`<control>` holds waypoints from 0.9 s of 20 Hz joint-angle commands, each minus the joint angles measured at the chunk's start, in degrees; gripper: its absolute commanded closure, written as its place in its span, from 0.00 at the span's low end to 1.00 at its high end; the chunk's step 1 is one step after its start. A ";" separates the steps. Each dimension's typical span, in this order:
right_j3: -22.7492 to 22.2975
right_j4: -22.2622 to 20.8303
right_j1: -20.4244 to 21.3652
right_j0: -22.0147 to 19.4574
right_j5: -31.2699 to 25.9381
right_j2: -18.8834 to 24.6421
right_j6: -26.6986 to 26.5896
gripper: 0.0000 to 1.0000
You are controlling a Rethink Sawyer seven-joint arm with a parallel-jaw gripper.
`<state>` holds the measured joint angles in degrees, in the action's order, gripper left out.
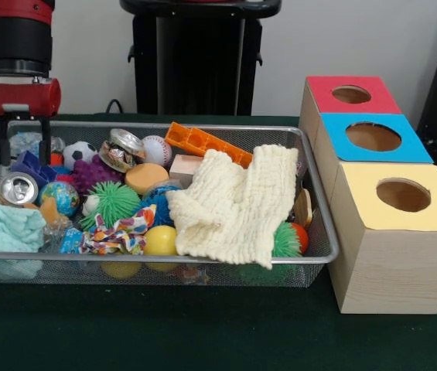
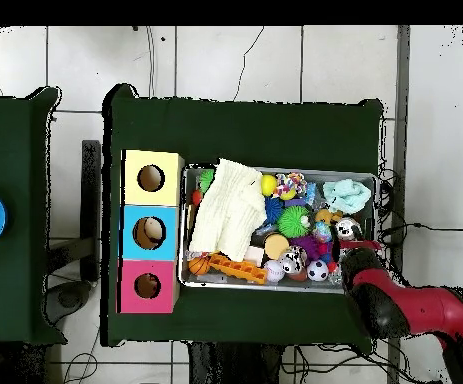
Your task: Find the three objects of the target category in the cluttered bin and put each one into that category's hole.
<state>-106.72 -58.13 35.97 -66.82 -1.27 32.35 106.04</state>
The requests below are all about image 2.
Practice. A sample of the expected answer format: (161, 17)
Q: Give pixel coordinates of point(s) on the tan plush toy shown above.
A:
(324, 216)

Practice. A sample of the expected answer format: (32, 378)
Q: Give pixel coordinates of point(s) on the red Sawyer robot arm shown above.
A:
(427, 308)

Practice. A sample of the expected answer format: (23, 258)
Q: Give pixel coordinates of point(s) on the clear mesh bin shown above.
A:
(255, 288)

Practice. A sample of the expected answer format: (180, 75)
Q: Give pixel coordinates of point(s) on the wooden box with three holes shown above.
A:
(165, 240)

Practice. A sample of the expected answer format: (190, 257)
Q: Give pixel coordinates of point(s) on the silver drink can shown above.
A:
(349, 228)

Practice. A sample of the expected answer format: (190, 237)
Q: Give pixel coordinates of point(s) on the small globe ball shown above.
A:
(323, 232)

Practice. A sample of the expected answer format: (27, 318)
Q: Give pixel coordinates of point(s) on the small soccer ball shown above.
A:
(318, 270)

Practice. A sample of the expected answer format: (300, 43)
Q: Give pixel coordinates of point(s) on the light blue cloth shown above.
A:
(347, 196)

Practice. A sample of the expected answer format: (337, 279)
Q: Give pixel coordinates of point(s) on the purple bumpy ball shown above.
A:
(305, 244)

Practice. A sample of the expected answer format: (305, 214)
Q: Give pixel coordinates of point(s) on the green spiky toy with eyes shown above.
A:
(293, 222)

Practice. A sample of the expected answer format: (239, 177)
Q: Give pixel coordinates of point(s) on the colourful patterned cloth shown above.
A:
(291, 184)

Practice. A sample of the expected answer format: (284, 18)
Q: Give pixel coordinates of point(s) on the yellow ball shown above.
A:
(268, 184)

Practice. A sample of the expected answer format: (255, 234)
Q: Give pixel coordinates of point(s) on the orange plastic block tray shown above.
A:
(239, 270)

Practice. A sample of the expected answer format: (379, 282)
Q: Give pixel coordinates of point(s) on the cream knitted cloth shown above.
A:
(227, 212)

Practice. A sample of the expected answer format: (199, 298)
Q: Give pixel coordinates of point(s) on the dark green table cloth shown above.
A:
(19, 240)
(235, 132)

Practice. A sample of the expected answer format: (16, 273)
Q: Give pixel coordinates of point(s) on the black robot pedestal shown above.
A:
(235, 368)

